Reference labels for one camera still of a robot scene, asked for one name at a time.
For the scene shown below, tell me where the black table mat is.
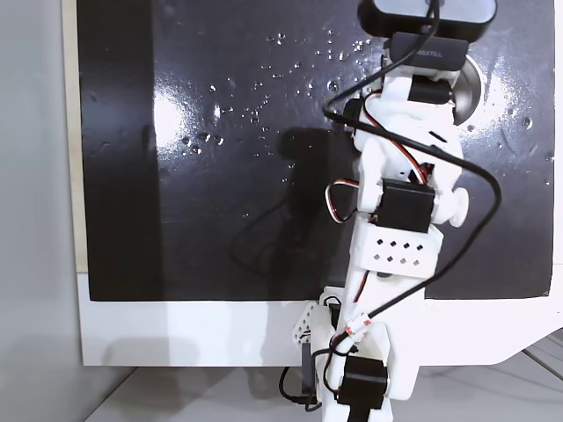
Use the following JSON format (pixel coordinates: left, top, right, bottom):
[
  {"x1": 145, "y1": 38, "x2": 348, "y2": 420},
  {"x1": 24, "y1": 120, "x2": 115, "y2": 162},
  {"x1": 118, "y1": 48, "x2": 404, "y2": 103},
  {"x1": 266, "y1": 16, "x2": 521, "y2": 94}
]
[{"x1": 76, "y1": 0, "x2": 553, "y2": 303}]

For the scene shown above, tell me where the thin black base cable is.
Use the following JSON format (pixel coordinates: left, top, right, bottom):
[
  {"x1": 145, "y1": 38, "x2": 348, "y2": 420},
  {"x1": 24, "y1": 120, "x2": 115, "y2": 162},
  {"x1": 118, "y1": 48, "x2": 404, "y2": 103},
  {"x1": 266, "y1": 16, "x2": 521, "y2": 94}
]
[{"x1": 278, "y1": 349, "x2": 325, "y2": 413}]

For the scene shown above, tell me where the pale green steel-rimmed mug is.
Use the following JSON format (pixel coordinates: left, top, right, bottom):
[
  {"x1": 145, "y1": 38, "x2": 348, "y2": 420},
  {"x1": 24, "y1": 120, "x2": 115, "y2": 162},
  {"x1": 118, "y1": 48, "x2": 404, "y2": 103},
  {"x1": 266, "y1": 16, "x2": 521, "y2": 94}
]
[{"x1": 451, "y1": 55, "x2": 484, "y2": 127}]

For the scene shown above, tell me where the black webcam box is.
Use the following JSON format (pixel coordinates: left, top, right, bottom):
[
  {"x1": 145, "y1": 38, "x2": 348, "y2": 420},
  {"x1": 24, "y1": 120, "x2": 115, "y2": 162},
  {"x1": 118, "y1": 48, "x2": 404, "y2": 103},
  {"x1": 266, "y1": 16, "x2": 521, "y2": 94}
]
[{"x1": 356, "y1": 0, "x2": 499, "y2": 72}]

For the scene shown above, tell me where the black webcam cable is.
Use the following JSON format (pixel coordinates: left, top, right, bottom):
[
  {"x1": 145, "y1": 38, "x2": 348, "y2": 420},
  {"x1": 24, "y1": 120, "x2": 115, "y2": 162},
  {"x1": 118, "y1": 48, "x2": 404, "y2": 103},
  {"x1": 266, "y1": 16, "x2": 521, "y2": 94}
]
[{"x1": 322, "y1": 0, "x2": 503, "y2": 353}]

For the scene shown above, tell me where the red white black servo wire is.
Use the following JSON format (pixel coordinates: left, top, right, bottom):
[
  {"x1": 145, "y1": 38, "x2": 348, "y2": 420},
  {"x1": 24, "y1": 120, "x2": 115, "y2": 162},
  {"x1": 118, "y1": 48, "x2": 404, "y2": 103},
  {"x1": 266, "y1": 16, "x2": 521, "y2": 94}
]
[{"x1": 324, "y1": 90, "x2": 436, "y2": 226}]

